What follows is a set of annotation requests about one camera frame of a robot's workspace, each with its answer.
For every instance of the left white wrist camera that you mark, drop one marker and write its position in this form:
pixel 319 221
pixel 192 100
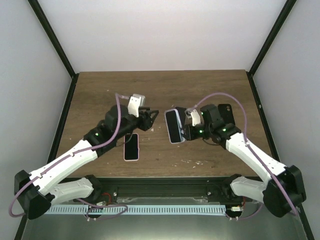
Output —
pixel 135 101

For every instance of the right black frame post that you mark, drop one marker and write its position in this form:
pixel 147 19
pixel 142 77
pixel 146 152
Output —
pixel 284 13

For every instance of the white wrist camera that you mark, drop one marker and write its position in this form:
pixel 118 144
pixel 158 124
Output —
pixel 193 115
pixel 135 101

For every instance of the light blue slotted cable duct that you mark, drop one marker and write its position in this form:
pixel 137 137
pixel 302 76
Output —
pixel 78 209

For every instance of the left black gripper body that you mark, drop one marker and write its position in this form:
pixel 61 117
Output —
pixel 145 122

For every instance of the left black frame post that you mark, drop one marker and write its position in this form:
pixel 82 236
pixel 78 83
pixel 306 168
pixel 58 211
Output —
pixel 43 20

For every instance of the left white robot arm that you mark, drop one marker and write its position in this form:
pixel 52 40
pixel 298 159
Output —
pixel 41 189

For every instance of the black phone case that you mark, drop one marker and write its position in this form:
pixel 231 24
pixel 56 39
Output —
pixel 226 113

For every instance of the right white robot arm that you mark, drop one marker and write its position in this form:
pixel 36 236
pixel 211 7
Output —
pixel 280 188

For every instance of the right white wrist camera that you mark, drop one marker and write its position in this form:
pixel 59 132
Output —
pixel 193 115

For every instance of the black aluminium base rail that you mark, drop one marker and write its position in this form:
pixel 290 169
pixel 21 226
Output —
pixel 215 188

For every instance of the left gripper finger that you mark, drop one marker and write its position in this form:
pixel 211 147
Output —
pixel 152 116
pixel 145 108

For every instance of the phone in pink case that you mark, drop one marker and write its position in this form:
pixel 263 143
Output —
pixel 131 151

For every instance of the phone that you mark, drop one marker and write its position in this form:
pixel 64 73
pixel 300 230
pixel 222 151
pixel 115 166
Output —
pixel 175 120
pixel 131 151

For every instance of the black frame post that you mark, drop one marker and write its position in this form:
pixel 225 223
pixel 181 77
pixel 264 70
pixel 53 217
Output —
pixel 43 20
pixel 284 13

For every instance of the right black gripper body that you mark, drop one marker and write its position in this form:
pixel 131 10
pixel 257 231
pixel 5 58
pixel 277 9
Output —
pixel 193 135

